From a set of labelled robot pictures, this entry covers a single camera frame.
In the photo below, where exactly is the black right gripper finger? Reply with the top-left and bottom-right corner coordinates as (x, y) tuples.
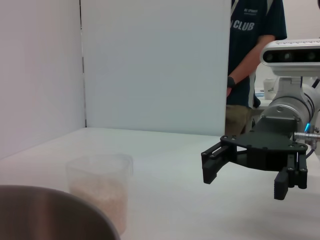
(273, 150), (308, 201)
(201, 141), (238, 185)

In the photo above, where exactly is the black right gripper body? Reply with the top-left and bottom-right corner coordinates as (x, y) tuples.
(220, 116), (308, 173)

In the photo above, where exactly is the clear plastic measuring cup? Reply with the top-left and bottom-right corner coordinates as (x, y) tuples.
(65, 153), (134, 236)

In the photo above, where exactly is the uncooked rice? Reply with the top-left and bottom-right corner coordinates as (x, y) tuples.
(69, 177), (129, 232)

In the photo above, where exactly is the large stainless steel bowl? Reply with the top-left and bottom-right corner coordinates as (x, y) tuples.
(0, 184), (121, 240)

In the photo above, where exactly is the bystander bare forearm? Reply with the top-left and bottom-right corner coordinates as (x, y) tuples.
(233, 33), (276, 85)

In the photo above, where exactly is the bystander hand in black glove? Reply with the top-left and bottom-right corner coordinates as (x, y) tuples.
(226, 76), (238, 98)

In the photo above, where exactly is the white background desk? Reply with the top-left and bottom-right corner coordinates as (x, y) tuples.
(253, 87), (276, 109)

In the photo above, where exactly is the small white container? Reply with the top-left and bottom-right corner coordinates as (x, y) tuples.
(263, 77), (276, 100)

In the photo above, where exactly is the bystander in dark shirt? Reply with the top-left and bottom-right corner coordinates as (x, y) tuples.
(224, 0), (288, 136)

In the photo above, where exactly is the white backdrop panel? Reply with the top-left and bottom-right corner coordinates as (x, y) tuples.
(79, 0), (232, 137)

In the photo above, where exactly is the right gripper cable with plug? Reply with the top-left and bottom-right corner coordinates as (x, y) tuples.
(293, 131), (320, 160)

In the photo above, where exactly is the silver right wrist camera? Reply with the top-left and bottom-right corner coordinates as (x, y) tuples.
(260, 38), (320, 76)

